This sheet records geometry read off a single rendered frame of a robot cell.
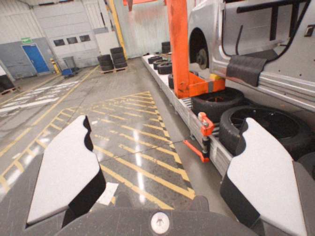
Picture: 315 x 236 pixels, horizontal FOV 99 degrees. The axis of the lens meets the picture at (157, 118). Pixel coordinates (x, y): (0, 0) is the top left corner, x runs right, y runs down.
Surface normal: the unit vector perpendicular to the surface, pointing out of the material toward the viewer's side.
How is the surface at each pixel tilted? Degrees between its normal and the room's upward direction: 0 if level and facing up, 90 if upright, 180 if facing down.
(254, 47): 46
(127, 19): 90
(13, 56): 90
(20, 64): 90
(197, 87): 90
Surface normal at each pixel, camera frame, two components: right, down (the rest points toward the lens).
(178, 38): 0.18, 0.49
